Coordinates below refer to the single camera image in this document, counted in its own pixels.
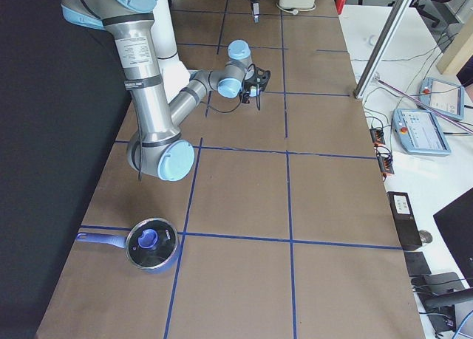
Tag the orange black connector box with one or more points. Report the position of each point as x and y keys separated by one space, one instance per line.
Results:
x=377 y=135

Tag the near teach pendant tablet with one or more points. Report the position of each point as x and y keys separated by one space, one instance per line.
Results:
x=419 y=132

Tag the teach pendant tablet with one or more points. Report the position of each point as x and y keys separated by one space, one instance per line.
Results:
x=443 y=96
x=419 y=132

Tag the blue saucepan with glass lid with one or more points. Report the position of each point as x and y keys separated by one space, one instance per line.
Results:
x=152 y=245

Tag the far teach pendant tablet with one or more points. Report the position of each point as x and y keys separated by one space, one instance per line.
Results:
x=443 y=96

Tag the black power brick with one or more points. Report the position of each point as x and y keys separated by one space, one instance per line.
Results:
x=406 y=227

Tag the black monitor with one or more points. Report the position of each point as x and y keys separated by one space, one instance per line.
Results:
x=454 y=223

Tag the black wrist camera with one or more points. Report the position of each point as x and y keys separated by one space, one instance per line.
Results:
x=259 y=81

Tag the aluminium frame post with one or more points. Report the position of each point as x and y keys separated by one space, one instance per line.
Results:
x=387 y=33

